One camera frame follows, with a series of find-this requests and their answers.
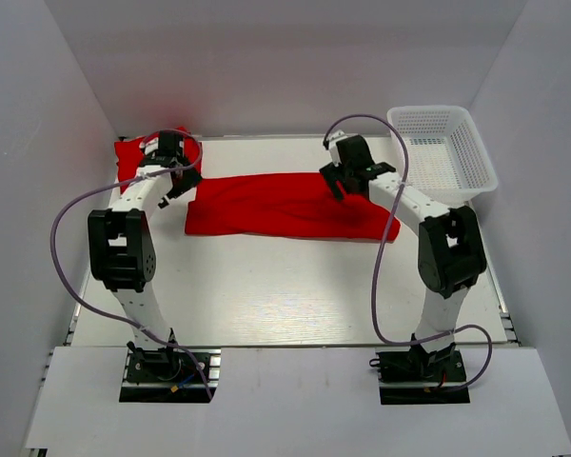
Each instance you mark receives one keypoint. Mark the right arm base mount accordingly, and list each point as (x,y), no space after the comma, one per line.
(401,385)

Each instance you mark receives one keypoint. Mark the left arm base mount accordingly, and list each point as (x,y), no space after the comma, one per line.
(169,376)

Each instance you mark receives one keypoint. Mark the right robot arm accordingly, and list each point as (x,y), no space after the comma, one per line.
(450,251)

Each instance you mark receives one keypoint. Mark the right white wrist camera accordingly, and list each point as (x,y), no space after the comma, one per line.
(330,144)

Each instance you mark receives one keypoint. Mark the folded red t-shirt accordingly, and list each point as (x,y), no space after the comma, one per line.
(129,154)

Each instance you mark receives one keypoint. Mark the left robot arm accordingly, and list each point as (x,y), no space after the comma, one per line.
(121,251)

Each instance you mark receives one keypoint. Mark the red t-shirt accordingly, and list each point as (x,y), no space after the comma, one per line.
(129,154)
(291,205)

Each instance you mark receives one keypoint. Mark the white plastic basket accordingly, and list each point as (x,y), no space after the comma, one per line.
(447,157)

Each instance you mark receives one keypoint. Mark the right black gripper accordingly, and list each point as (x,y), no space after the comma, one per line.
(341,172)

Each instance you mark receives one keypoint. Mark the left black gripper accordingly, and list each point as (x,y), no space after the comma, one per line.
(182,184)

